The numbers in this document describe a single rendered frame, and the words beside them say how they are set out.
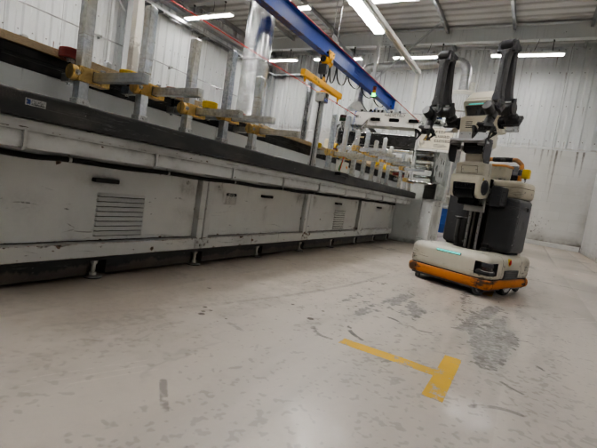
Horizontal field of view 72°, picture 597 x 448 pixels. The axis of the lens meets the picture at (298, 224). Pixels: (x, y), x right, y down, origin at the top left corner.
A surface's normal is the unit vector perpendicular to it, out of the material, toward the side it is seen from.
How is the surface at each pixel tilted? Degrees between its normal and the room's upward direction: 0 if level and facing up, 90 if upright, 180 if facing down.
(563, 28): 90
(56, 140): 90
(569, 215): 90
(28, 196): 90
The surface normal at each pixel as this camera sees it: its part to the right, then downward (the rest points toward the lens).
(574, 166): -0.49, 0.00
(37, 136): 0.86, 0.18
